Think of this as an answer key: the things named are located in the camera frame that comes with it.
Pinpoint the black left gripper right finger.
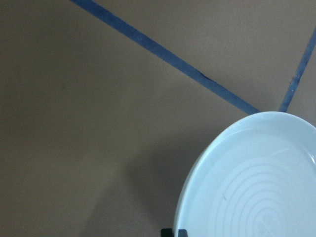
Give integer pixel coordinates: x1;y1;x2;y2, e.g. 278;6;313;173
178;229;188;237

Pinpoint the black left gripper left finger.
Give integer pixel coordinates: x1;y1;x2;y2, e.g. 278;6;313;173
160;228;173;237

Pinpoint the light blue plate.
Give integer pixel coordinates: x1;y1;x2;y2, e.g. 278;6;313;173
173;112;316;237

